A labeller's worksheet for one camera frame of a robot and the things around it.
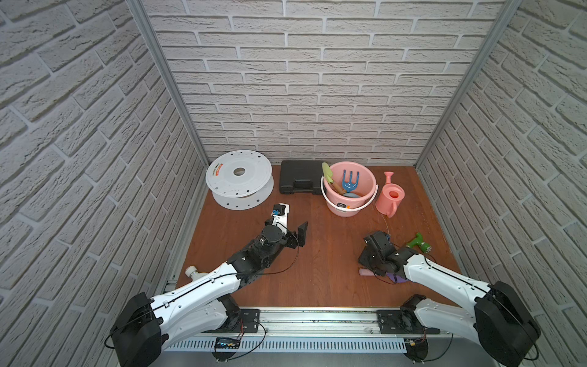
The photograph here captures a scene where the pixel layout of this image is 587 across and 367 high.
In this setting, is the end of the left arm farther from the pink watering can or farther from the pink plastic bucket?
the pink watering can

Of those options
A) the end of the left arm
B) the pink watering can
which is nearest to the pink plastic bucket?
the pink watering can

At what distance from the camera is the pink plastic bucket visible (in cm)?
89

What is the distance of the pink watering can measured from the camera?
0.94 m

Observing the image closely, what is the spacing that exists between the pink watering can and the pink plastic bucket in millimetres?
79
